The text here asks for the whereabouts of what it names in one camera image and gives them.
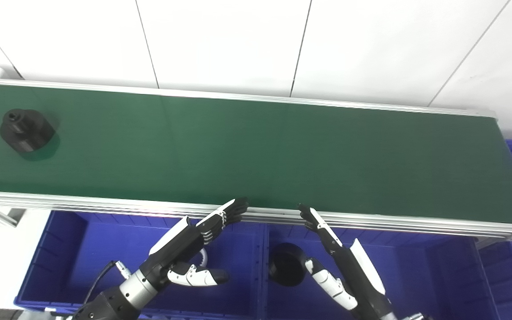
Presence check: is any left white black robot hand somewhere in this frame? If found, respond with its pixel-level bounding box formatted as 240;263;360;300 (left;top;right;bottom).
140;198;249;288

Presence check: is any green conveyor belt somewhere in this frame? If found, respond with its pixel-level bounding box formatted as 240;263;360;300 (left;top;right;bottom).
0;77;512;243
0;84;512;225

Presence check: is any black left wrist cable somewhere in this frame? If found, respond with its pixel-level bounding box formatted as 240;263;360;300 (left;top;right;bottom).
83;260;131;307

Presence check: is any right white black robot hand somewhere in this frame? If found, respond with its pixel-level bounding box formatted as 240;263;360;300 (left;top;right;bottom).
298;203;399;320

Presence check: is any black round stepped part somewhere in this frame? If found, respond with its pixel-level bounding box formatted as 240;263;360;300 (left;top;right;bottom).
268;243;311;288
0;108;56;154

